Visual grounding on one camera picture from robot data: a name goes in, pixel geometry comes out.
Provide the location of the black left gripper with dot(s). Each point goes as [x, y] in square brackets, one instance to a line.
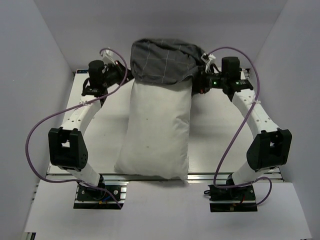
[120, 69]

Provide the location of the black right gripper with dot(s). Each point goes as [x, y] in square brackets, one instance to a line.
[199, 84]

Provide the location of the dark grey checked pillowcase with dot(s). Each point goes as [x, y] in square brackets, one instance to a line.
[165, 61]

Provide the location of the white pillow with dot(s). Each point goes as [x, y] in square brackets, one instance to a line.
[157, 137]

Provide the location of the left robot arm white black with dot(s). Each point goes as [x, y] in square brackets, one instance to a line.
[67, 148]

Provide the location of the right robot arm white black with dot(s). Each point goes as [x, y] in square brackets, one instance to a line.
[271, 144]

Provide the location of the blue label sticker left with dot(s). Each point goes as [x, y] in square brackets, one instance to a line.
[82, 71]

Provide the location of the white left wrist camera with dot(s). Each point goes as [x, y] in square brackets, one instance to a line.
[107, 57]

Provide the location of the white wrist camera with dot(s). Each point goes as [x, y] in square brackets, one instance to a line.
[208, 59]
[107, 57]

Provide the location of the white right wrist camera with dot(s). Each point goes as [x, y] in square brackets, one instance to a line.
[208, 59]

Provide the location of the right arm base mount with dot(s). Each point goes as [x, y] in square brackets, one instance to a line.
[231, 200]

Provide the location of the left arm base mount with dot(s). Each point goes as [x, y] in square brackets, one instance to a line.
[87, 198]

